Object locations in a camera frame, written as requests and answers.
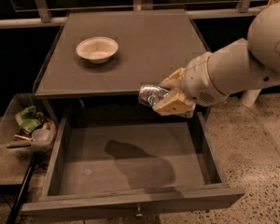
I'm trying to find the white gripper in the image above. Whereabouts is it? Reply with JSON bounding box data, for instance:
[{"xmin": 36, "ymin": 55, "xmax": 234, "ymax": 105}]
[{"xmin": 152, "ymin": 52, "xmax": 229, "ymax": 119}]

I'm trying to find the silver redbull can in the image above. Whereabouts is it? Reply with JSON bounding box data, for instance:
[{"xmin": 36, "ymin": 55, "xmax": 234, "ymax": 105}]
[{"xmin": 138, "ymin": 84, "xmax": 169, "ymax": 107}]

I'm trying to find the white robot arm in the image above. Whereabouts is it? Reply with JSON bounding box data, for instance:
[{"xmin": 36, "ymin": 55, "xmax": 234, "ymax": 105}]
[{"xmin": 153, "ymin": 1, "xmax": 280, "ymax": 116}]

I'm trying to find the open grey top drawer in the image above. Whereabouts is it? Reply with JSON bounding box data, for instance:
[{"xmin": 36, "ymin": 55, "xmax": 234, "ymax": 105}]
[{"xmin": 22, "ymin": 113, "xmax": 245, "ymax": 220}]

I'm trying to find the metal drawer knob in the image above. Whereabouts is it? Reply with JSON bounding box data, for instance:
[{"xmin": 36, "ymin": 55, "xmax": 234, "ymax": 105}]
[{"xmin": 134, "ymin": 207, "xmax": 143, "ymax": 218}]

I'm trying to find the grey wooden cabinet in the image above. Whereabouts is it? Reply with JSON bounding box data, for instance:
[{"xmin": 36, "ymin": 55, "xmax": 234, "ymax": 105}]
[{"xmin": 33, "ymin": 8, "xmax": 229, "ymax": 126}]

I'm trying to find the white paper bowl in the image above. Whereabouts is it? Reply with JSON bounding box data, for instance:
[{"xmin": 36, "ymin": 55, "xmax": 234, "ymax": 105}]
[{"xmin": 76, "ymin": 36, "xmax": 119, "ymax": 63}]

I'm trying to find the metal railing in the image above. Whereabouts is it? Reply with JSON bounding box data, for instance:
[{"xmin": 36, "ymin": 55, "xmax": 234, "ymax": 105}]
[{"xmin": 0, "ymin": 0, "xmax": 280, "ymax": 30}]

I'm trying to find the small clear plastic cup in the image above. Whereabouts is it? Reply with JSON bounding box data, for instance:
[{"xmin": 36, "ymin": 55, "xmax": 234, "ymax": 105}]
[{"xmin": 32, "ymin": 129, "xmax": 49, "ymax": 142}]

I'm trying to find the green snack bag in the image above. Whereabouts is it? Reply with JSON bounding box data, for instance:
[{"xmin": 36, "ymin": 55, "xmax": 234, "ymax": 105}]
[{"xmin": 14, "ymin": 105, "xmax": 42, "ymax": 134}]

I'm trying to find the clear plastic bin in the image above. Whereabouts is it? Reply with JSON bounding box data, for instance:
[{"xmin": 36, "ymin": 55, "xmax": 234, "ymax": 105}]
[{"xmin": 0, "ymin": 93, "xmax": 57, "ymax": 156}]

